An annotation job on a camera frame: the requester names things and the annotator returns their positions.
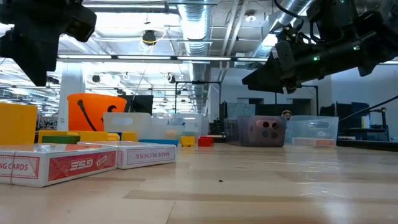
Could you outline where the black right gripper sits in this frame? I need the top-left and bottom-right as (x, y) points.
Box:
(241, 26), (379, 95)

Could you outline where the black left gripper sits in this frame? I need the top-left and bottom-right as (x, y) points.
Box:
(0, 0), (82, 88)

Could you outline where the large yellow toy block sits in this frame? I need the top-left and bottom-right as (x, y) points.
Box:
(0, 103), (39, 146)

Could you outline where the red white playing card box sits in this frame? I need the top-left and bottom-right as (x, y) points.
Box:
(291, 137), (336, 147)
(77, 141), (177, 170)

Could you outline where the dark green studded brick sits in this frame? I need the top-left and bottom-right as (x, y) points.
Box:
(42, 135), (81, 145)

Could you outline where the red studded brick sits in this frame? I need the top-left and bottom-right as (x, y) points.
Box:
(198, 136), (215, 147)

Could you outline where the small yellow toy block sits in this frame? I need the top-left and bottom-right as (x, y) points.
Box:
(76, 130), (121, 142)

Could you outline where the small yellow rounded brick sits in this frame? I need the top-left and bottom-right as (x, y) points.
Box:
(180, 136), (197, 147)

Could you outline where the long blue plate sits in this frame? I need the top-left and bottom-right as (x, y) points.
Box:
(138, 139), (180, 147)

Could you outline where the clear plastic bin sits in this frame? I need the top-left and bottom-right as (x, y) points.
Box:
(150, 113), (210, 142)
(284, 115), (340, 147)

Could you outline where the dark grey plastic bin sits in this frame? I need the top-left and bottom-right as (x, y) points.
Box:
(223, 115), (287, 147)

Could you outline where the black desk with equipment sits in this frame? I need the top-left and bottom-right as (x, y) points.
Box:
(320, 101), (391, 142)

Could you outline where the orange plastic bucket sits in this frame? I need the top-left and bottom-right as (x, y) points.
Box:
(67, 93), (127, 133)

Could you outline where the long ceiling light bar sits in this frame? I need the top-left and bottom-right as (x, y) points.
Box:
(57, 54), (270, 63)

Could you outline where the black background monitor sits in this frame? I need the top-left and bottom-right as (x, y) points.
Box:
(119, 95), (154, 114)

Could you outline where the black hanging dome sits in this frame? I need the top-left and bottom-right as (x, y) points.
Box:
(142, 29), (157, 47)

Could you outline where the card box with heart print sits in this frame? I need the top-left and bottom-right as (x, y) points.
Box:
(0, 143), (118, 188)

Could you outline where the silver ventilation duct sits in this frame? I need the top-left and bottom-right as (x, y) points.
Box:
(177, 0), (213, 113)
(248, 0), (314, 58)

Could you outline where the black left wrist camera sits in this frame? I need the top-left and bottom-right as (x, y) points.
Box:
(63, 3), (98, 44)

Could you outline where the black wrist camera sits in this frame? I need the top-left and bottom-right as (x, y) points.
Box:
(306, 0), (355, 37)
(63, 3), (98, 44)

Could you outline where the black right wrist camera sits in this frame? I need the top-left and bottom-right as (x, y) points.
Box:
(306, 0), (355, 37)

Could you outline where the black aluminium frame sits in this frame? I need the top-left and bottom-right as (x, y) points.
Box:
(336, 95), (398, 152)

